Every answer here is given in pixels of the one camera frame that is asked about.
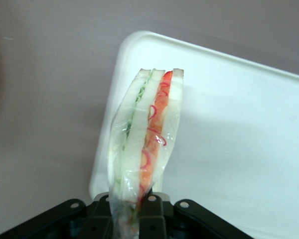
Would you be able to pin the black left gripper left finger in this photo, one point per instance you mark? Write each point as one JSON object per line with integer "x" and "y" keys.
{"x": 72, "y": 221}

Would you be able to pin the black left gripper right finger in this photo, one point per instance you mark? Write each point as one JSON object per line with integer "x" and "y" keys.
{"x": 189, "y": 219}

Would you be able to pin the triangle sandwich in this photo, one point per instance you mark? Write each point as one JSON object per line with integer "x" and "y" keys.
{"x": 149, "y": 119}

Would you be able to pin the cream plastic tray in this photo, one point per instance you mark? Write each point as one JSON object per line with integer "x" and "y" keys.
{"x": 226, "y": 124}

